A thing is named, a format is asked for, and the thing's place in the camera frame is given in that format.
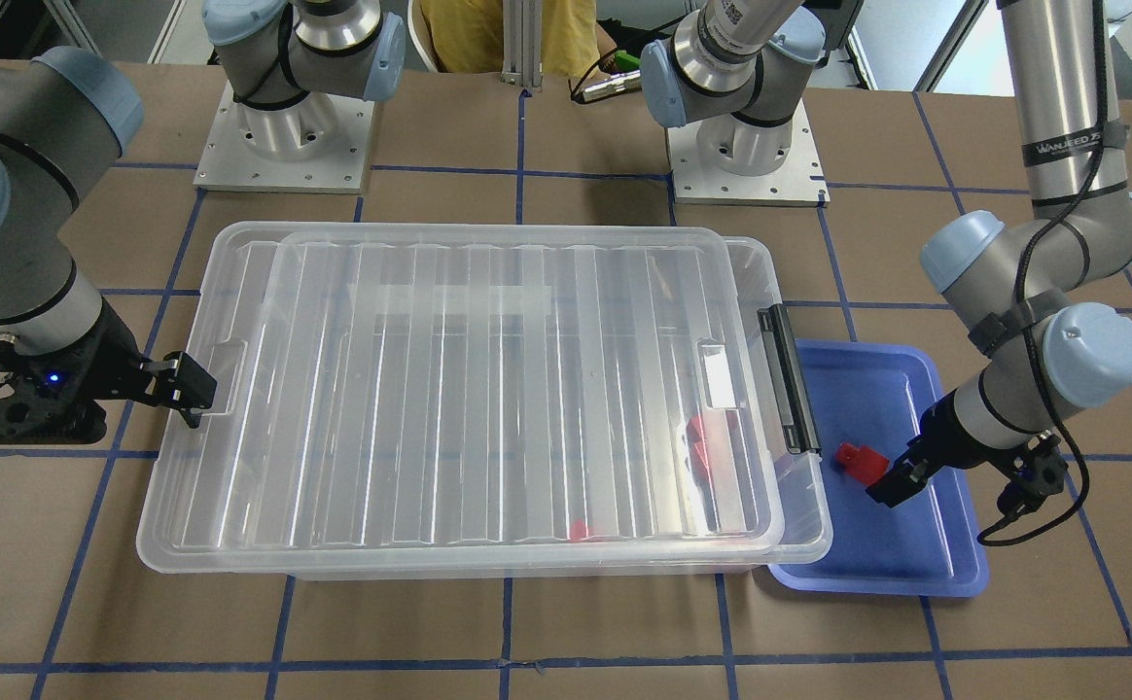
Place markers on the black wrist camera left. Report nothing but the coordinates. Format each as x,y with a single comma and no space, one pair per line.
1034,471

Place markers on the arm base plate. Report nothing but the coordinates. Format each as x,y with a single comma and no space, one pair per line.
723,161
322,145

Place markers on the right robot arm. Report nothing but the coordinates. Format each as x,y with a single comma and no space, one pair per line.
66,118

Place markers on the aluminium frame post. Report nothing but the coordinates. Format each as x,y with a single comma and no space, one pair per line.
522,25

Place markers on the blue plastic tray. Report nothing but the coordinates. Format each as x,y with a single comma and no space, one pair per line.
897,529

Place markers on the black box latch handle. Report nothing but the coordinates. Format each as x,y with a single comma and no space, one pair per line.
796,419

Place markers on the clear plastic box lid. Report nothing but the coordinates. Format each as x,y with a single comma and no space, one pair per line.
459,399

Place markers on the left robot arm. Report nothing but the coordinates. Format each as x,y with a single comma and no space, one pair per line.
746,62

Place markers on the red block carried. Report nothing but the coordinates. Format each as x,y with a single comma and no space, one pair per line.
861,462

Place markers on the clear plastic storage box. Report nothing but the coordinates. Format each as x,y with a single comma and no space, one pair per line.
547,428

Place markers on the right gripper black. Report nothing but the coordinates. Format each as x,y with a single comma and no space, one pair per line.
115,362

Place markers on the red block middle lower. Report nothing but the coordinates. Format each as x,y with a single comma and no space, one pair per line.
710,439

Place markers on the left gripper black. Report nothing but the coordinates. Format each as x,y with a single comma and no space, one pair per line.
937,426

